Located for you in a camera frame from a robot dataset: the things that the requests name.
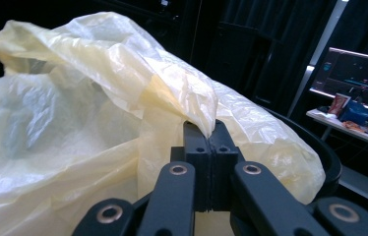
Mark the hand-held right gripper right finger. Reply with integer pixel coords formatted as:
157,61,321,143
209,119,240,212

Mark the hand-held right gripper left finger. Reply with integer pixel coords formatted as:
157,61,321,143
183,120,213,212

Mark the black trash bin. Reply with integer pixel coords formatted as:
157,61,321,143
264,107,343,200

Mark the yellow plastic trash bag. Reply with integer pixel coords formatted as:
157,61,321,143
0,11,327,236

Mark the red packet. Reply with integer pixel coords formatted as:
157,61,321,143
327,92,352,116

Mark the orange snack packet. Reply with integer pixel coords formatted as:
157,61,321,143
341,120,368,133

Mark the blue bag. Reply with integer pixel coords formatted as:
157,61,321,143
338,99,368,126

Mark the computer monitor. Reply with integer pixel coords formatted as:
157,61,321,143
309,46,368,117

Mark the grey metal post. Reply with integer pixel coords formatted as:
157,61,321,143
285,0,349,118

